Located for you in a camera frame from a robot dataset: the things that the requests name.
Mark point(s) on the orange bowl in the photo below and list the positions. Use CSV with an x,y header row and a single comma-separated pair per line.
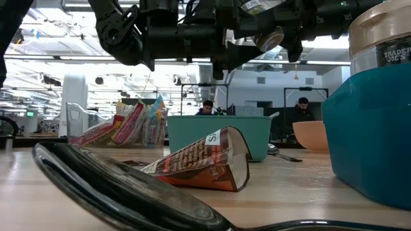
x,y
309,134

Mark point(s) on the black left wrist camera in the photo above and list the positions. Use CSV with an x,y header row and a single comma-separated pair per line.
x,y
160,9

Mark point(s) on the white pillar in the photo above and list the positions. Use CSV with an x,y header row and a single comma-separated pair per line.
x,y
75,93

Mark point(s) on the ceiling light strip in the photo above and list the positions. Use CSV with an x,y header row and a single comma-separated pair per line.
x,y
86,58

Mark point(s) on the brown orange snack packet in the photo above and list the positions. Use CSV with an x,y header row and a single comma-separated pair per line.
x,y
199,160

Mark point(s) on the black workstation frame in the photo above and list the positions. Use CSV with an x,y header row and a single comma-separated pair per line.
x,y
305,88
205,85

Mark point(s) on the silver ventilation duct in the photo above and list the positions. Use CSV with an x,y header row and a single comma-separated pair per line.
x,y
205,77

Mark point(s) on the silver metal spoon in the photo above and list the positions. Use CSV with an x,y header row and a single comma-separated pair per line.
x,y
274,114

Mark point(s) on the red yellow Maruchan ramen packet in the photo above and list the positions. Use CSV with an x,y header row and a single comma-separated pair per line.
x,y
96,133

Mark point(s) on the clear plastic bin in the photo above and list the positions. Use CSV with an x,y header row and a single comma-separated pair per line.
x,y
74,122

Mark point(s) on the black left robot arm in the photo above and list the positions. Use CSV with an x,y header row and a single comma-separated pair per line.
x,y
115,32

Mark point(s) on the dark blue plastic tray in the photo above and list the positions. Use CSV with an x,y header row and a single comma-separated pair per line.
x,y
369,134

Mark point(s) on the glass jar tan lid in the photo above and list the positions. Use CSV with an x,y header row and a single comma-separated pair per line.
x,y
379,32

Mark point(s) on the black spoon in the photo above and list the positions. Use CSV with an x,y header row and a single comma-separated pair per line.
x,y
128,199

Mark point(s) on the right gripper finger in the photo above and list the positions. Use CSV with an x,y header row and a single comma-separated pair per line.
x,y
273,20
293,48

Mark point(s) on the green exit sign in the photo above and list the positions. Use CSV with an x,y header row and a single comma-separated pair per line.
x,y
30,114

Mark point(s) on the teal plastic container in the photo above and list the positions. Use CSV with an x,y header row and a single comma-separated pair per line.
x,y
192,131

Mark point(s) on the dark background monitor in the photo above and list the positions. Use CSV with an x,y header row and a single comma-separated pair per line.
x,y
141,101

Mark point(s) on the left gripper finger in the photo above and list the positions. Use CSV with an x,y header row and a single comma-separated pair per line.
x,y
228,16
244,54

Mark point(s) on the black aluminium table frame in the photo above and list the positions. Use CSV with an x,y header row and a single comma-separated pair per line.
x,y
38,142

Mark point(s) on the seated person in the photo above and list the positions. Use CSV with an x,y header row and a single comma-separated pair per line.
x,y
302,112
205,109

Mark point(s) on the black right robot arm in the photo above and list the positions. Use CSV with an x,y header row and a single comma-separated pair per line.
x,y
366,8

